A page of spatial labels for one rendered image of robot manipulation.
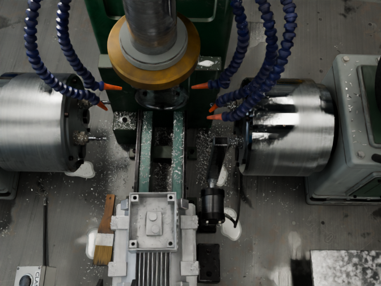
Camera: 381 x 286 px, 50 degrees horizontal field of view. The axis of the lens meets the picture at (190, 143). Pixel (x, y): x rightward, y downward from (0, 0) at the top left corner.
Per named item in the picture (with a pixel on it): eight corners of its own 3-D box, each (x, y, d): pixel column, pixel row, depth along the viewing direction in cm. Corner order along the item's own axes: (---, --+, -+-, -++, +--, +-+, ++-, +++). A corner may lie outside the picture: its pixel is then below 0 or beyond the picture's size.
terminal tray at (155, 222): (131, 200, 93) (127, 192, 87) (178, 200, 94) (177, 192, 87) (129, 254, 89) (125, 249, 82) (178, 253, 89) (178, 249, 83)
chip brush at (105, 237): (102, 194, 122) (102, 193, 121) (119, 195, 122) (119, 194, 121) (92, 265, 114) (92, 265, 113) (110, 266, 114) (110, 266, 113)
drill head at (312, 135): (206, 104, 121) (212, 56, 98) (343, 107, 122) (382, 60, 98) (206, 186, 111) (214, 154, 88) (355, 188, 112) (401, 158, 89)
